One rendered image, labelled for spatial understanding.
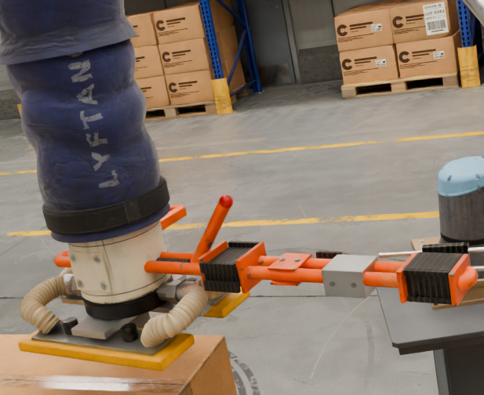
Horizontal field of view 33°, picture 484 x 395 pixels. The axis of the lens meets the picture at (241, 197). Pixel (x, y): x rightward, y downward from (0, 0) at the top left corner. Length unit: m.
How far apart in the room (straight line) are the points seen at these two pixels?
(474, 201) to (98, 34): 1.10
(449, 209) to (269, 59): 8.39
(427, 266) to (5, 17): 0.75
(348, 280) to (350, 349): 2.38
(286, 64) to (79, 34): 9.04
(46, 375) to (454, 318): 0.98
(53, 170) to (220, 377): 0.59
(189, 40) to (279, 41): 1.40
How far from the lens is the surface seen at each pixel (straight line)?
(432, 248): 1.27
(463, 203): 2.10
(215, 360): 1.71
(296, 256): 1.34
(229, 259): 1.37
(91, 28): 1.36
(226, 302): 1.53
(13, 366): 1.88
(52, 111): 1.38
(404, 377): 3.38
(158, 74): 9.67
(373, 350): 3.59
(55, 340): 1.55
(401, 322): 2.12
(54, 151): 1.40
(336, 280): 1.26
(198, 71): 9.43
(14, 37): 1.38
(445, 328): 2.07
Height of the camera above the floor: 1.70
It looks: 16 degrees down
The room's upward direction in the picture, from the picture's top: 11 degrees counter-clockwise
